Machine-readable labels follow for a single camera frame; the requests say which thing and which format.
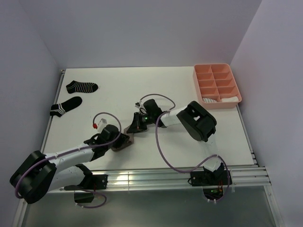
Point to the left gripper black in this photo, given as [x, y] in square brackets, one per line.
[121, 140]

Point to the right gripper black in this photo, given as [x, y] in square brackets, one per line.
[137, 126]

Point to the taupe sock red cuff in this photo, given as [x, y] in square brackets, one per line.
[125, 132]

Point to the white sock black toe heel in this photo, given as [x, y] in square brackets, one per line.
[209, 100]

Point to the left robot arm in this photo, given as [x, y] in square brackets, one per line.
[41, 173]

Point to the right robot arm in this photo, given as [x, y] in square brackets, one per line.
[196, 120]

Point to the black sock white cuff stripes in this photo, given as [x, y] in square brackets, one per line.
[62, 108]

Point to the black sock thin white stripes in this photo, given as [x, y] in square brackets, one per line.
[81, 87]

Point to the pink divided organizer tray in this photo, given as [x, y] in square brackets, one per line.
[215, 81]

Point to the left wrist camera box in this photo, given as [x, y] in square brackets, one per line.
[101, 125]

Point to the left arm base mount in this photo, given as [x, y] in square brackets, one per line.
[92, 182]

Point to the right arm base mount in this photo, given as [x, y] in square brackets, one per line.
[206, 178]

